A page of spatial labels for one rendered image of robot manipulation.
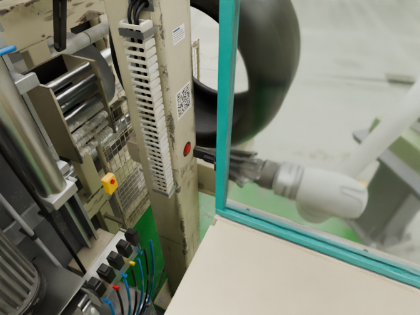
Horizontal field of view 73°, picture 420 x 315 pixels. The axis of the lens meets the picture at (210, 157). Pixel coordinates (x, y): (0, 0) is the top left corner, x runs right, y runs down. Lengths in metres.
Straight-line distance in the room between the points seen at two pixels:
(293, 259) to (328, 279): 0.04
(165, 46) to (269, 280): 0.45
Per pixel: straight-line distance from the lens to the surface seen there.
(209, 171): 0.93
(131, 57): 0.60
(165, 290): 1.72
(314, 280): 0.38
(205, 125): 1.15
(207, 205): 2.00
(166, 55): 0.61
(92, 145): 1.11
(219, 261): 0.37
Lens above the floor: 1.59
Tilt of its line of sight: 43 degrees down
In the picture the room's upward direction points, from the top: straight up
